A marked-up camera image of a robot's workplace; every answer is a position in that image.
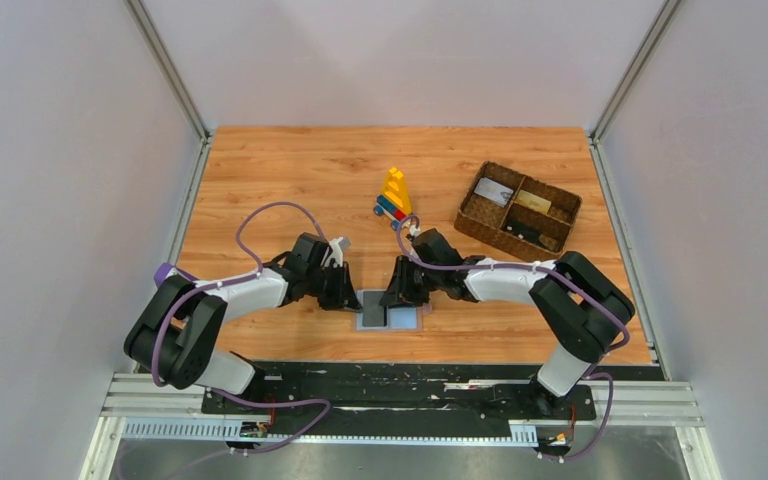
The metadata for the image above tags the pink card holder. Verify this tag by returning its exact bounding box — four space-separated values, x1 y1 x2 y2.
355 289 432 332

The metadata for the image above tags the grey credit card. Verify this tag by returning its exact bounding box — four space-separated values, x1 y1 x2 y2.
359 290 388 329

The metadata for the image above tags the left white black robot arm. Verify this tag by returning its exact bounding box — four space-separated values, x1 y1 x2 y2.
123 233 362 394

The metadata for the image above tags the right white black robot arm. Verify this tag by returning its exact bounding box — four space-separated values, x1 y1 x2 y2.
380 229 635 398

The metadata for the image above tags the white card in basket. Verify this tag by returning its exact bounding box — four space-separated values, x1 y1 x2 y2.
473 177 515 207

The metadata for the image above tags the black card in basket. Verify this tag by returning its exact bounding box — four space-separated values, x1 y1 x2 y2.
502 219 543 245

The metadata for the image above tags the gold card in basket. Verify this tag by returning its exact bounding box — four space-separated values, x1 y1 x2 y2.
514 189 552 215

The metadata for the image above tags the purple box with card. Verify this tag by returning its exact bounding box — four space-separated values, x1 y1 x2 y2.
153 263 197 287

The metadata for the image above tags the colourful toy block car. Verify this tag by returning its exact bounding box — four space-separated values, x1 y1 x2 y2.
373 167 414 230

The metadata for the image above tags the woven brown divided basket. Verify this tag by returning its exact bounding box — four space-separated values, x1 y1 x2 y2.
454 161 583 261

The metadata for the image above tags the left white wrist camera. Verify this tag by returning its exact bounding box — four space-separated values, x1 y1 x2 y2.
323 236 351 267

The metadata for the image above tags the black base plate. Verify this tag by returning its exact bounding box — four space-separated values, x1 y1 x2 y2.
199 360 597 439

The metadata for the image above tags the slotted aluminium rail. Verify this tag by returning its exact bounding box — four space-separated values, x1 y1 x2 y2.
122 420 539 446

